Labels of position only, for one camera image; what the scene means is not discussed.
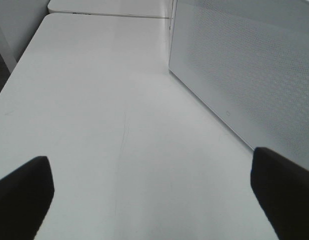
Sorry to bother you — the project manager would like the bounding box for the white microwave oven body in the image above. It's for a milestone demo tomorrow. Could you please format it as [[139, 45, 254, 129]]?
[[167, 0, 178, 34]]

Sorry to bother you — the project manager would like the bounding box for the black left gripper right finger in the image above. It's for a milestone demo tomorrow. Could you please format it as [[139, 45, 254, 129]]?
[[250, 147, 309, 240]]

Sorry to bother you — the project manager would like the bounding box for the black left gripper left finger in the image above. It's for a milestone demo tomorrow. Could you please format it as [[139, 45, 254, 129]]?
[[0, 156, 55, 240]]

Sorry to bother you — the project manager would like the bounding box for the white microwave door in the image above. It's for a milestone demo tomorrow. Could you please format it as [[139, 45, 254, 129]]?
[[169, 0, 309, 171]]

